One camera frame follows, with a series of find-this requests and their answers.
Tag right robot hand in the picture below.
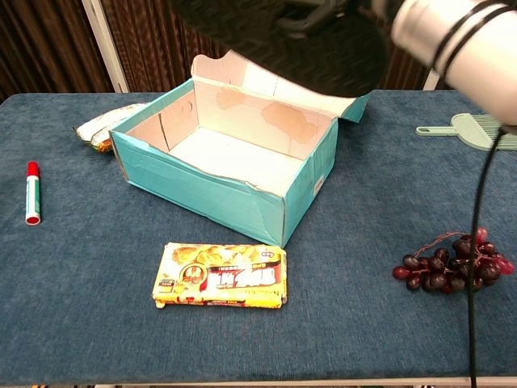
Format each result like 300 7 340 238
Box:
276 0 401 40

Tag black shoe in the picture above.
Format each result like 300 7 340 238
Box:
171 0 389 99

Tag light blue shoe box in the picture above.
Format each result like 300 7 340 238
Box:
109 51 372 249

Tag dark brown partition panel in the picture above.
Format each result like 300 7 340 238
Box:
0 0 122 103
82 0 233 95
373 36 452 92

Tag mint green hand brush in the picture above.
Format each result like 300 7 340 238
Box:
415 112 517 152

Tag white green snack packet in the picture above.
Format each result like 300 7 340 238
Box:
72 103 149 154

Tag yellow snack packet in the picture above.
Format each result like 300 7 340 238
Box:
152 242 288 310

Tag dark red grape bunch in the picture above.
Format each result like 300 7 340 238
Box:
392 226 516 295

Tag red capped marker pen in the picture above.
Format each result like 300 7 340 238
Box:
24 161 43 226

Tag dark blue table cloth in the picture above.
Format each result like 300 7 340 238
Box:
0 89 517 385

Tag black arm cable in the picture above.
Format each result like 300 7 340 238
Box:
467 124 517 388

